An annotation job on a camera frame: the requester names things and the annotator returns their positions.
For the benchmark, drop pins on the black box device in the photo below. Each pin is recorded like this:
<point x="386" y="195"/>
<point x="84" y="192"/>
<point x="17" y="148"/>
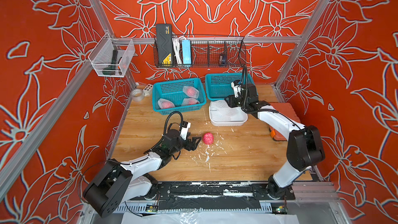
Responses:
<point x="165" y="44"/>

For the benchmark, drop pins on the white remote control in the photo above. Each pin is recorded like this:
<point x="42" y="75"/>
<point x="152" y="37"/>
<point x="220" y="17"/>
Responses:
<point x="148" y="90"/>

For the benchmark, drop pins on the light blue power bank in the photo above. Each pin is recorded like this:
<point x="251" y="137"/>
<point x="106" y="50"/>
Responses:
<point x="186" y="52"/>

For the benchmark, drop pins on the black wire wall basket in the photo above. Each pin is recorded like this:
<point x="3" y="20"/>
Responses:
<point x="206" y="50"/>

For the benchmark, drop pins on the small black device in basket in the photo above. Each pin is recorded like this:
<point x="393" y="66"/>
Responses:
<point x="223" y="60"/>

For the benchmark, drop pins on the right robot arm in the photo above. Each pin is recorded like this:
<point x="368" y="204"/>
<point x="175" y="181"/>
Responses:
<point x="304" y="149"/>

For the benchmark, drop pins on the clear tape roll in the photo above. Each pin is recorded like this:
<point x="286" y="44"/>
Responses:
<point x="137" y="95"/>

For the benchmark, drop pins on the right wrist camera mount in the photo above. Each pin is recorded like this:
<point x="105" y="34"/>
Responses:
<point x="237" y="88"/>

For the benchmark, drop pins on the dark green handled tool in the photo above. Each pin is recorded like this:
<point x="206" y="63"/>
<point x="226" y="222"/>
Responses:
<point x="111" y="69"/>

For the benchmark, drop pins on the white plastic tub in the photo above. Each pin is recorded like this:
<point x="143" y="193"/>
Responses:
<point x="243" y="117"/>

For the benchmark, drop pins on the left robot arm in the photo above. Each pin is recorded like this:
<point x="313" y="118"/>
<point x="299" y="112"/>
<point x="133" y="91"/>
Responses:
<point x="117" y="182"/>

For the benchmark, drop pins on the teal basket for bare apples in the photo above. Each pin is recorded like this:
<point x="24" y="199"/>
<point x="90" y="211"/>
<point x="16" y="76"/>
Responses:
<point x="218" y="86"/>

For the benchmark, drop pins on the clear acrylic wall box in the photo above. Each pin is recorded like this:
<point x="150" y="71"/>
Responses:
<point x="111" y="57"/>

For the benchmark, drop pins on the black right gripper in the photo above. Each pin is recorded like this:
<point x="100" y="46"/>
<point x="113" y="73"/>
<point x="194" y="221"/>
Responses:
<point x="230" y="100"/>

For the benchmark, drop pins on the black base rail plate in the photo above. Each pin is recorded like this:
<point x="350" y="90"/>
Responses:
<point x="209" y="196"/>

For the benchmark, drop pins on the orange tool case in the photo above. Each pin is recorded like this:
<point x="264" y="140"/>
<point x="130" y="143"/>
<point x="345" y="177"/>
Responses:
<point x="286" y="109"/>

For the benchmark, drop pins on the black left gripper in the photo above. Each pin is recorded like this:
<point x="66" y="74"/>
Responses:
<point x="193" y="146"/>

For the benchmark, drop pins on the teal basket with netted apples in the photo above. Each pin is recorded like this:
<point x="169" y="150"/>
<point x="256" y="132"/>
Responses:
<point x="173" y="92"/>

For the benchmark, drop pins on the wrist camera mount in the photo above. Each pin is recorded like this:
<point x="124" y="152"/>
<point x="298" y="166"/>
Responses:
<point x="237" y="88"/>
<point x="184" y="129"/>

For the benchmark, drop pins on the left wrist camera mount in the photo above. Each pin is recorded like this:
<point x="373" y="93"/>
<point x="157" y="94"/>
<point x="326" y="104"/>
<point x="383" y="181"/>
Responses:
<point x="184" y="129"/>

